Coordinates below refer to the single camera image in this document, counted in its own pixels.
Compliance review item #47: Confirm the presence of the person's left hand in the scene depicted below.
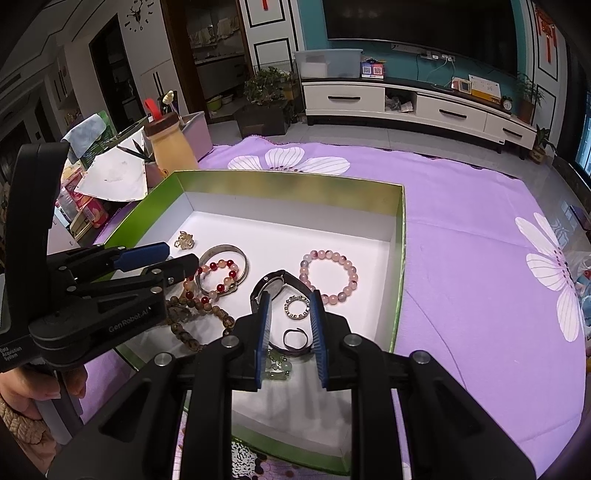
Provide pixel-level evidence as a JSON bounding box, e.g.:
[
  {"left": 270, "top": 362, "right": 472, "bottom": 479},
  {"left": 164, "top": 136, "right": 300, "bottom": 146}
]
[{"left": 0, "top": 364, "right": 88, "bottom": 422}]

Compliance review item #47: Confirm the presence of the black wall clock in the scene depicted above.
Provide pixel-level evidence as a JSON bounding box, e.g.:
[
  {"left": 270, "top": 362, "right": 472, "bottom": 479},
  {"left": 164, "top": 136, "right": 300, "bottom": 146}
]
[{"left": 124, "top": 0, "right": 155, "bottom": 33}]

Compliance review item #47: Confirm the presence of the black wristwatch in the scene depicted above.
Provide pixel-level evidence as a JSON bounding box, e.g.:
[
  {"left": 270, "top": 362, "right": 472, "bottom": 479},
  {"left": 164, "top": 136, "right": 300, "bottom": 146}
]
[{"left": 249, "top": 269, "right": 324, "bottom": 358}]

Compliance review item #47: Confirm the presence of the white paper sheet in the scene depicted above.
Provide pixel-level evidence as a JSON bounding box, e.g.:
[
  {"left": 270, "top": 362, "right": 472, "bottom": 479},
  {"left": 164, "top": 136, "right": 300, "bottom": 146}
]
[{"left": 74, "top": 150, "right": 148, "bottom": 201}]

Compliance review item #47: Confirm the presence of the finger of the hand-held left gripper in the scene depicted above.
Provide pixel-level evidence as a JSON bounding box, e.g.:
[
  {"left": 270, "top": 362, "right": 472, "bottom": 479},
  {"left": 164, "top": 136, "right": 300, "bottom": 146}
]
[
  {"left": 68, "top": 253, "right": 200, "bottom": 302},
  {"left": 46, "top": 242, "right": 171, "bottom": 283}
]

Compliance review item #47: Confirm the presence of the green plastic basket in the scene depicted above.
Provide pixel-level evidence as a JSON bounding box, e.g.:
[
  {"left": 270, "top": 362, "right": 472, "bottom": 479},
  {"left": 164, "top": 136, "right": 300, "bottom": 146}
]
[{"left": 78, "top": 113, "right": 139, "bottom": 169}]

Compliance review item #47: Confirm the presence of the translucent storage bin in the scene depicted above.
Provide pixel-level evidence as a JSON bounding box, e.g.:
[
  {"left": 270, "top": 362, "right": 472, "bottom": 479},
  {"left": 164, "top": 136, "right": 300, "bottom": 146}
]
[{"left": 294, "top": 48, "right": 364, "bottom": 80}]

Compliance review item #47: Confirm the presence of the white television cabinet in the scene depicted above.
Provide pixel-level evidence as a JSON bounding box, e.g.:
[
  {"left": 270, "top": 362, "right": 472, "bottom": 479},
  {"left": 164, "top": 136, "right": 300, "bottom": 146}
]
[{"left": 300, "top": 76, "right": 539, "bottom": 155}]

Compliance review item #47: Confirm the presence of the beige jar brown lid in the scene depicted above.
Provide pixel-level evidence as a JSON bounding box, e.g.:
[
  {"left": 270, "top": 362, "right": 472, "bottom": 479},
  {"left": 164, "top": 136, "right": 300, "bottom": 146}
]
[{"left": 142, "top": 113, "right": 200, "bottom": 178}]

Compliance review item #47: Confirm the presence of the potted plant black planter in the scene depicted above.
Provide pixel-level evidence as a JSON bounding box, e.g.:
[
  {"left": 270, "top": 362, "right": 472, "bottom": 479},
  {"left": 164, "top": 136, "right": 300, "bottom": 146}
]
[{"left": 233, "top": 67, "right": 301, "bottom": 137}]

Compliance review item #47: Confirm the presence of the dark ring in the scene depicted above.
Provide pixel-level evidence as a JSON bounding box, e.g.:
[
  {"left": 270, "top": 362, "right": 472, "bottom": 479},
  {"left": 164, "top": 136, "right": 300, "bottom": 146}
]
[{"left": 281, "top": 327, "right": 309, "bottom": 352}]

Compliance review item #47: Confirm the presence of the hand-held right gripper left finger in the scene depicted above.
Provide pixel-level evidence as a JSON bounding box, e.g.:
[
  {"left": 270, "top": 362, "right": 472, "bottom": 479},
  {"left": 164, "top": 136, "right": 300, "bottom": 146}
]
[{"left": 48, "top": 292, "right": 273, "bottom": 480}]

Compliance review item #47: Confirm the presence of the tall potted plant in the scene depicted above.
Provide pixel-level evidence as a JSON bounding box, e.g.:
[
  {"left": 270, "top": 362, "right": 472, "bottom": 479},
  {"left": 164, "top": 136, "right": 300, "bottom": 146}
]
[{"left": 515, "top": 71, "right": 546, "bottom": 124}]

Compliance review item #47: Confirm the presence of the purple floral tablecloth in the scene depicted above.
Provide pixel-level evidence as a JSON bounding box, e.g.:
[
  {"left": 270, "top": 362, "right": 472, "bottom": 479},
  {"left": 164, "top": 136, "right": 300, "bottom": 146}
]
[{"left": 81, "top": 141, "right": 591, "bottom": 480}]

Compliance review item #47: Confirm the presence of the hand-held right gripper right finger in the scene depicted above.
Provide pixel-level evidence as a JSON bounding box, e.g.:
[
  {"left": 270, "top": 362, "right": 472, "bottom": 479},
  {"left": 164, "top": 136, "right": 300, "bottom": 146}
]
[{"left": 308, "top": 288, "right": 539, "bottom": 480}]

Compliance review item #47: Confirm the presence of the silver bangle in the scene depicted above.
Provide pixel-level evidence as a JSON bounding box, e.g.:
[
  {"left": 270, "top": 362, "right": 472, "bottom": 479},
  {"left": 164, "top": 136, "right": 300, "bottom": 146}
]
[{"left": 198, "top": 244, "right": 249, "bottom": 296}]

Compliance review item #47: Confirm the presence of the light blue cloth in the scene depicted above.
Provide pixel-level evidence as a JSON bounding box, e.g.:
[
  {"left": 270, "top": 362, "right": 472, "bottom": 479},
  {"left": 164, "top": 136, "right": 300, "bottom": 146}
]
[{"left": 61, "top": 113, "right": 105, "bottom": 164}]

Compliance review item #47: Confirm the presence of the pink carton pack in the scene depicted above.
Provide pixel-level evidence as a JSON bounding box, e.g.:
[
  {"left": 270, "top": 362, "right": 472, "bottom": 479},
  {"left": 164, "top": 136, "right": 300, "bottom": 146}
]
[{"left": 60, "top": 166, "right": 109, "bottom": 229}]

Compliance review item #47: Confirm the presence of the brown wooden bead bracelet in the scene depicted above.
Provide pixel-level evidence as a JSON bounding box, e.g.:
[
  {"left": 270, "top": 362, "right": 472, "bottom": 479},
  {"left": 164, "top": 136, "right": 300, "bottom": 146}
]
[{"left": 168, "top": 295, "right": 236, "bottom": 354}]

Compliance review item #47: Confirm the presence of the black television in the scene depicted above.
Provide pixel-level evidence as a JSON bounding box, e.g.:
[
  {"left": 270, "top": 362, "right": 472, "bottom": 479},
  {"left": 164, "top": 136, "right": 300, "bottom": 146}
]
[{"left": 321, "top": 0, "right": 520, "bottom": 77}]

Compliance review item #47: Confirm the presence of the red and pink bead bracelet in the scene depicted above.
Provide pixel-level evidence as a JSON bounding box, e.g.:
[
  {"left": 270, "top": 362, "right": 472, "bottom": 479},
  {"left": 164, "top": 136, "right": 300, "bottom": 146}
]
[{"left": 185, "top": 259, "right": 241, "bottom": 300}]

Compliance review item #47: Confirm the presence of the small potted plant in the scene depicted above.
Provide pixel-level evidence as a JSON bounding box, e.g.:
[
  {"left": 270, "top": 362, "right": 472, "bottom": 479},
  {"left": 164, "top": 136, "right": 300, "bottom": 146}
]
[{"left": 529, "top": 124, "right": 557, "bottom": 164}]

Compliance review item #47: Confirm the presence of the green cardboard box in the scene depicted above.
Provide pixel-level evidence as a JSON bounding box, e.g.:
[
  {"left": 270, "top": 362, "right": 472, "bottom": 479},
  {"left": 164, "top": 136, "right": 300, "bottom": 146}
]
[{"left": 95, "top": 170, "right": 407, "bottom": 476}]

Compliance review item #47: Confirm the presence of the pink pen cup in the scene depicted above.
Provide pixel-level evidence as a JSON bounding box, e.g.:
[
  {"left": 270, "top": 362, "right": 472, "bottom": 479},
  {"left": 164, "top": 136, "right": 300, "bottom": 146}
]
[{"left": 144, "top": 161, "right": 169, "bottom": 188}]

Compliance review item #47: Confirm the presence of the yellow and white box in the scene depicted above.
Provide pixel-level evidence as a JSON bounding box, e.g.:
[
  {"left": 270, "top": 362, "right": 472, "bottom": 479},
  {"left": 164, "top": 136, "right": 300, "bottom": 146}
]
[{"left": 468, "top": 74, "right": 502, "bottom": 100}]

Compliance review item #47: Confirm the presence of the white plastic bag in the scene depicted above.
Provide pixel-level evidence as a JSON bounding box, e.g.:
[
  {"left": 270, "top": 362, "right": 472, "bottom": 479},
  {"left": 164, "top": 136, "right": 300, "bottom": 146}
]
[{"left": 570, "top": 251, "right": 591, "bottom": 333}]

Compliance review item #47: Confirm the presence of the rhinestone hoop ring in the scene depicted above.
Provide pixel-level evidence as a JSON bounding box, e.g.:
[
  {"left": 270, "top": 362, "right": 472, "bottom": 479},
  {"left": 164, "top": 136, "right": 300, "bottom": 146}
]
[{"left": 283, "top": 295, "right": 311, "bottom": 320}]

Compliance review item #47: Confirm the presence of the grey plastic bin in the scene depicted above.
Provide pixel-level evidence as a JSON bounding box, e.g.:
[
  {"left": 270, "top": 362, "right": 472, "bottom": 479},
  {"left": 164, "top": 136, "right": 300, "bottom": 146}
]
[{"left": 179, "top": 111, "right": 214, "bottom": 162}]

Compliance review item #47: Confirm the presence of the green jade pendant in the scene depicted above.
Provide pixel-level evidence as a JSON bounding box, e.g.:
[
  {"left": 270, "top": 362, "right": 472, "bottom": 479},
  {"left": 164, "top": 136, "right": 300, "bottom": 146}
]
[{"left": 265, "top": 348, "right": 296, "bottom": 381}]

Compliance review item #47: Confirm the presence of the dark window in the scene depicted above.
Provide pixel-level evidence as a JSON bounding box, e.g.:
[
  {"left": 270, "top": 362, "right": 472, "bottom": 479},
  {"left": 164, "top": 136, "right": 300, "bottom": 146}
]
[{"left": 575, "top": 88, "right": 591, "bottom": 181}]

